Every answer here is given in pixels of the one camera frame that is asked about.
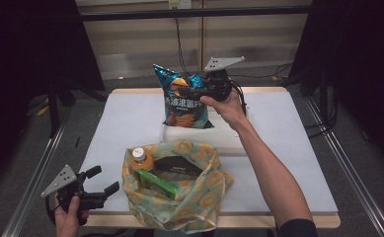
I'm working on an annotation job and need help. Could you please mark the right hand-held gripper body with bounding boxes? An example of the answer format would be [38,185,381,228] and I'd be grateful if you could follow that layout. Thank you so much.
[195,55,246,103]

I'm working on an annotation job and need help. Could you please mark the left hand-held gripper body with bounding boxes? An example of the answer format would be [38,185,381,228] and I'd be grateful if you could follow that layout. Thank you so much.
[40,164,108,226]

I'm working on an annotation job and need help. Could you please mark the blue chip bag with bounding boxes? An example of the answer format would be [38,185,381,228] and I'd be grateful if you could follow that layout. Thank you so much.
[152,63,214,129]

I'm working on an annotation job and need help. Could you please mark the orange juice bottle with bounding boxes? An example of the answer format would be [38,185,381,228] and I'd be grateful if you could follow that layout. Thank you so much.
[130,146,155,172]

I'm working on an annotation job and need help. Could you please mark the white plastic tray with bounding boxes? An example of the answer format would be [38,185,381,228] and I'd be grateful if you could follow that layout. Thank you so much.
[161,104,252,156]

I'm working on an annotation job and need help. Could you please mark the green snack packet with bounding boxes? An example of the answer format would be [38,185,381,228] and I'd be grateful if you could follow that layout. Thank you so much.
[137,168,180,200]

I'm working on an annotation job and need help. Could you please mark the black box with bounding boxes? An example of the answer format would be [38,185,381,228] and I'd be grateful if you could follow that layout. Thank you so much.
[153,155,204,177]

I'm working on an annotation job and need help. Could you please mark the orange and green cloth bag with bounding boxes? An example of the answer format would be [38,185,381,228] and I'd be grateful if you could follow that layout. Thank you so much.
[120,140,235,235]

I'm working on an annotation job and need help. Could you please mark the person's right hand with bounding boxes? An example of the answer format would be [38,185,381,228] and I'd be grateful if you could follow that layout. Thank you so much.
[199,88,252,132]

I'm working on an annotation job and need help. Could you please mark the person's left hand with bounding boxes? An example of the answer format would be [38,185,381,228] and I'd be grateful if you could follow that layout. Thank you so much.
[53,196,90,237]

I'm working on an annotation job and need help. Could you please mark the black stand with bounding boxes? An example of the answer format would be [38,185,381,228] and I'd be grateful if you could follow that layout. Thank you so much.
[45,78,109,137]
[279,65,339,132]

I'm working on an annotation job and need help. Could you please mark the black horizontal bar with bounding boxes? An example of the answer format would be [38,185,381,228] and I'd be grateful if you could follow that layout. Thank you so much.
[79,4,312,23]

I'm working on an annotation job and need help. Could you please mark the dark curtain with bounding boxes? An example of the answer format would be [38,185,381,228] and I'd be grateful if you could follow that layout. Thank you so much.
[0,0,107,198]
[286,0,384,176]

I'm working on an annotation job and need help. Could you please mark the person's dark sleeve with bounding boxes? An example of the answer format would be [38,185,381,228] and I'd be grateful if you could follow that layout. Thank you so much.
[275,217,320,237]

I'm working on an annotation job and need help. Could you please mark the metal floor rail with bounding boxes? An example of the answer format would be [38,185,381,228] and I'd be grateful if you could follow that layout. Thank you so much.
[1,121,67,237]
[304,98,384,237]

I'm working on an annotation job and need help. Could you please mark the left hand-held gripper cable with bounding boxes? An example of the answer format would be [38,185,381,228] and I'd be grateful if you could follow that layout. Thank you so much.
[44,195,61,225]

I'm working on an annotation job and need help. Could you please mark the black wall cable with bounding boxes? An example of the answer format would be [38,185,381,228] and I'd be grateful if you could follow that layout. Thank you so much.
[174,17,294,87]

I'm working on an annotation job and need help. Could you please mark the white wall socket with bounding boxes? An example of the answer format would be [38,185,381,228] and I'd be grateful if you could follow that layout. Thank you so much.
[168,0,192,10]

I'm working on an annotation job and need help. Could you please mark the black floor cables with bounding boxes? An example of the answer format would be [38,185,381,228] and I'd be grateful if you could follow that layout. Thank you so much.
[304,95,341,138]

